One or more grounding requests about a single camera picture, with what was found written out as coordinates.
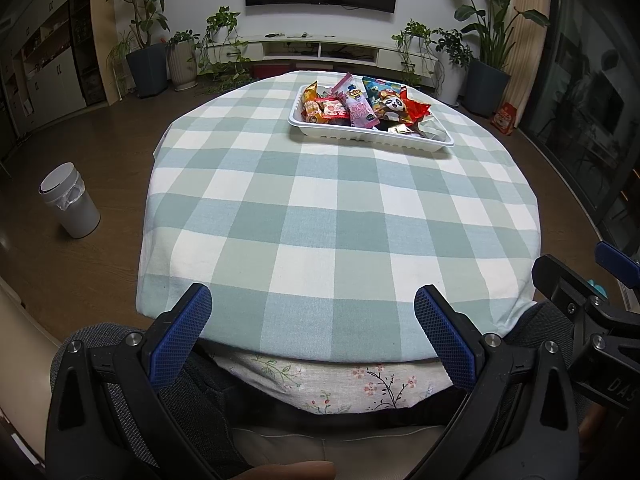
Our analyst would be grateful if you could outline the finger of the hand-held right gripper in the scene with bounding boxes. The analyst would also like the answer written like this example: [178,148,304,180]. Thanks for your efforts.
[532,254,608,351]
[594,241,640,291]

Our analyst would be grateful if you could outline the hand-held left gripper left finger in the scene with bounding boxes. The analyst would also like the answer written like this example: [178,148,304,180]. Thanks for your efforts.
[45,282,221,480]

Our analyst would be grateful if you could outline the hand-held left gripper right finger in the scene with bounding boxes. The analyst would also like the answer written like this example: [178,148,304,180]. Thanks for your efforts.
[414,284,581,480]

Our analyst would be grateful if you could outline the red foil snack packet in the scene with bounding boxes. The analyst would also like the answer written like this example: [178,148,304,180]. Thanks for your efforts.
[402,87,432,123]

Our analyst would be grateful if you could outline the white plastic tray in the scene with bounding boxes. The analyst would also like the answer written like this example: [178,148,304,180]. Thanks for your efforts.
[288,82,456,153]

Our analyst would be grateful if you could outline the panda print snack packet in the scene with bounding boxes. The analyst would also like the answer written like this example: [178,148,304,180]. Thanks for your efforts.
[375,87,408,123]

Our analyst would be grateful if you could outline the pink cartoon snack packet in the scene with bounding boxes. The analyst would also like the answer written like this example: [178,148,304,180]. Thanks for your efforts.
[334,73,379,129]

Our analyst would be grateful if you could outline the red white candy packet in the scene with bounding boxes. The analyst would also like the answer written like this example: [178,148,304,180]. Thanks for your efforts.
[320,97,349,121]

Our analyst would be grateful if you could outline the person's left hand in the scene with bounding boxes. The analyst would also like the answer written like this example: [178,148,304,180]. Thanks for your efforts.
[240,461,336,480]

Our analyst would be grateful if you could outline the dark grey cloth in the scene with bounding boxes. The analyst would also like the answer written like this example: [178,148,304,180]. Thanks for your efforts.
[50,302,601,480]

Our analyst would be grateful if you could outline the floral cloth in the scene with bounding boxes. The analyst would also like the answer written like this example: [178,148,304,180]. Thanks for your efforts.
[210,347,453,416]

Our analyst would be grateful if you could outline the red paper bag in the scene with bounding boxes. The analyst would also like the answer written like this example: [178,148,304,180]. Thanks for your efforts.
[491,102,518,136]

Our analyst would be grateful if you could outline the glass sliding door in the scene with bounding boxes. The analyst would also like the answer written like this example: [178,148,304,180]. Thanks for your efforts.
[520,0,640,231]

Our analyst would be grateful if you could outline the green white checked tablecloth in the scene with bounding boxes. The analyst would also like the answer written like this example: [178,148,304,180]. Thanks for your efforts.
[135,71,541,363]

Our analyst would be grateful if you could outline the white trash bin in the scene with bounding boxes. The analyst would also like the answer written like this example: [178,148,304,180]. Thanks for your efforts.
[37,162,101,239]

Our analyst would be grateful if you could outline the dark blue round pot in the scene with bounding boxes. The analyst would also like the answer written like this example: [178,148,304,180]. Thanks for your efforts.
[467,57,512,117]

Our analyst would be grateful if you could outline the tall white pot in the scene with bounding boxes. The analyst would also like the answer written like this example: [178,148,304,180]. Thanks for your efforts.
[437,57,468,107]

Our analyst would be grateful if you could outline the beige curtain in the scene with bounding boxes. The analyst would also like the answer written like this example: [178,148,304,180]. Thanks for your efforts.
[507,0,551,111]

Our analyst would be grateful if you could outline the bushy green plant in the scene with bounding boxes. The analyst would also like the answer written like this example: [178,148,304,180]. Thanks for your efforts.
[432,27,473,68]

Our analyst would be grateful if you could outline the large broad leaf plant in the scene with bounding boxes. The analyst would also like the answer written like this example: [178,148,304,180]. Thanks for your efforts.
[434,0,551,68]

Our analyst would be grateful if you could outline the dark blue square pot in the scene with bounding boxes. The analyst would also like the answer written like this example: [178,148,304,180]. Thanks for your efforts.
[125,42,168,98]

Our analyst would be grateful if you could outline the beige ribbed pot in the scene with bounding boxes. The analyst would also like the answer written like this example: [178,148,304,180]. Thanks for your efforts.
[166,40,199,92]

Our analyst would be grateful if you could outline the trailing pothos plant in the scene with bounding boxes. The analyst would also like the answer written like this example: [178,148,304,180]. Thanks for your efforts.
[391,20,436,88]
[197,6,253,83]

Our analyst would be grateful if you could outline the white storage cabinet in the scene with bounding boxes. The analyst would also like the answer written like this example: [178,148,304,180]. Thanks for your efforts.
[0,0,108,141]

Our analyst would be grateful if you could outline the white television cabinet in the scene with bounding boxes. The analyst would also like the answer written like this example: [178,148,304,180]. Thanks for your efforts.
[220,36,441,78]

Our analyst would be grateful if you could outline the tall leafy tree plant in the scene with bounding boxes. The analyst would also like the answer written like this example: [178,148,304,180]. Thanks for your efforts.
[102,0,171,53]

